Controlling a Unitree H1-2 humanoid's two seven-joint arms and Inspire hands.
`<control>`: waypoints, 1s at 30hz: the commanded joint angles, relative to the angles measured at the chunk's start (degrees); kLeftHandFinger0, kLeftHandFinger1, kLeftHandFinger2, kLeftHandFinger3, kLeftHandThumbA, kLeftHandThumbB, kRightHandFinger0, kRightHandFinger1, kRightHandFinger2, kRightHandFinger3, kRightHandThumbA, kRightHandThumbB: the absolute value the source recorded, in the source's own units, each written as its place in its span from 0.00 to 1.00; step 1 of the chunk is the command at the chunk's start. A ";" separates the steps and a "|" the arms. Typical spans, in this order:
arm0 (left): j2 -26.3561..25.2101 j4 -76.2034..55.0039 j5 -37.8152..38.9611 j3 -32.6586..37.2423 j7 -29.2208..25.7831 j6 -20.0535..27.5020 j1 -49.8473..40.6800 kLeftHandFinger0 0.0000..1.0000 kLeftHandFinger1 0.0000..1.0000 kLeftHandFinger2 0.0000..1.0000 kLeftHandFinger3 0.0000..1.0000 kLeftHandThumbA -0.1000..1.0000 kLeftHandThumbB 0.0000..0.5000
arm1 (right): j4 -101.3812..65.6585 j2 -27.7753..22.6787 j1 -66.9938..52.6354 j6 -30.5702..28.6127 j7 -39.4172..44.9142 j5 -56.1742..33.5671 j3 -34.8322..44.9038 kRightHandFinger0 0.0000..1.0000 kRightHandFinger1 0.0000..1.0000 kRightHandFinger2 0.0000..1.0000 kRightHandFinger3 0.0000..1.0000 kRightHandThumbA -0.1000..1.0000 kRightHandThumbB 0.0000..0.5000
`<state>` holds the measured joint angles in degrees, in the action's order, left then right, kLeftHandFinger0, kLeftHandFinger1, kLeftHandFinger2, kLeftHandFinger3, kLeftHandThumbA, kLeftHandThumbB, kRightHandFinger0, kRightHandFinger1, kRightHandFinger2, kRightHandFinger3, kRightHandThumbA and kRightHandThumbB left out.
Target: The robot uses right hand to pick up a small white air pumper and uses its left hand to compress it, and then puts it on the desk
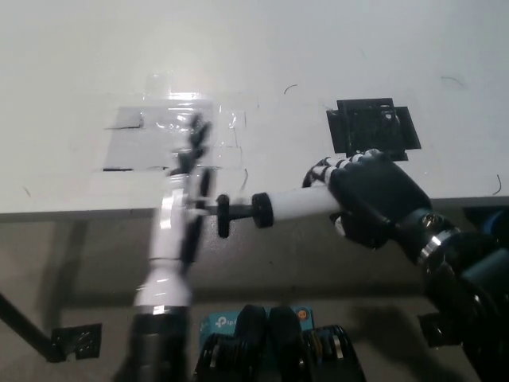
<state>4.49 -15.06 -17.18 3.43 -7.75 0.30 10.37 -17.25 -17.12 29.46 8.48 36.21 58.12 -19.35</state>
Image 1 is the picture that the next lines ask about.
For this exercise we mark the black ribbed left body block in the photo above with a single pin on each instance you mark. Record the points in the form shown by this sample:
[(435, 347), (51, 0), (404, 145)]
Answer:
[(250, 326)]

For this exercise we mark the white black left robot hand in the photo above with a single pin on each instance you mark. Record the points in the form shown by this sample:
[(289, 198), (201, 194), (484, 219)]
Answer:
[(171, 238)]

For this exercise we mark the clear plastic sheet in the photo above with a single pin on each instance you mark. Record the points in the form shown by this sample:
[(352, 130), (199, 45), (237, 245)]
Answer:
[(139, 139)]

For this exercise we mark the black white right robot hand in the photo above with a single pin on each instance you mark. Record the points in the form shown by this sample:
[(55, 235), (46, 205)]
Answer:
[(378, 191)]

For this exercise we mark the black plastic fixture plate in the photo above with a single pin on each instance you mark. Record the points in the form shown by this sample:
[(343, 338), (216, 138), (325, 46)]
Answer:
[(366, 123)]

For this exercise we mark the teal router box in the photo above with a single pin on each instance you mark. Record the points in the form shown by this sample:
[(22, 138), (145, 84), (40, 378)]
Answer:
[(218, 320)]

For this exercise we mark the dark open bin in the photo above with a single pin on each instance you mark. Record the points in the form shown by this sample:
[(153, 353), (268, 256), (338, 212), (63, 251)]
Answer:
[(475, 217)]

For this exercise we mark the black table brace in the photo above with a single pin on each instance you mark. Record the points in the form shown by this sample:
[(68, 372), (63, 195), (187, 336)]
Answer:
[(24, 326)]

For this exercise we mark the small white air pump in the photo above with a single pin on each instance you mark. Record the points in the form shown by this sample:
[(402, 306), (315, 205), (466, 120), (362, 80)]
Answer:
[(298, 203)]

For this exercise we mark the blue round object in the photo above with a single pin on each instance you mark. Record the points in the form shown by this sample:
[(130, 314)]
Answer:
[(499, 224)]

